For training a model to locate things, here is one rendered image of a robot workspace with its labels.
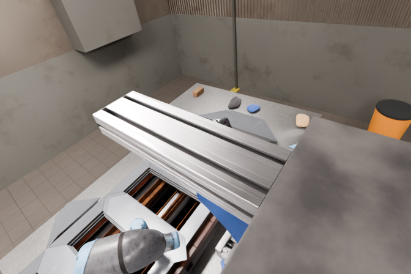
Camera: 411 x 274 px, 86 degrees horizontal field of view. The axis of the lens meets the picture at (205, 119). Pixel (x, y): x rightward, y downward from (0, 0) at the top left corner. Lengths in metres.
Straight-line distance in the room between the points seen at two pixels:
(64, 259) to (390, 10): 3.62
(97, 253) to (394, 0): 3.26
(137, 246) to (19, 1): 3.22
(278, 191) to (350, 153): 0.10
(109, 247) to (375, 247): 0.67
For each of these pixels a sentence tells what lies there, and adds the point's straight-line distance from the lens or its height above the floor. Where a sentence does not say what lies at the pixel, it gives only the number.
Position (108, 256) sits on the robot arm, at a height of 1.58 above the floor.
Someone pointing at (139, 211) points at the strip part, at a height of 0.87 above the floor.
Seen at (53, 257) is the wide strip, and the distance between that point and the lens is 1.82.
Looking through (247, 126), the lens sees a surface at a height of 1.07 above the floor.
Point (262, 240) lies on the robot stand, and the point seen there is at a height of 2.03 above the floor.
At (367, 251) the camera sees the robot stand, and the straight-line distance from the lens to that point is 0.24.
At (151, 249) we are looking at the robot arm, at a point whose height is 1.54.
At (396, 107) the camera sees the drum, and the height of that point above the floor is 0.58.
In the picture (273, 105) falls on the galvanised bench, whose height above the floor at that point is 1.05.
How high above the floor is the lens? 2.23
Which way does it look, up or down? 38 degrees down
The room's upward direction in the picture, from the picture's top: 9 degrees counter-clockwise
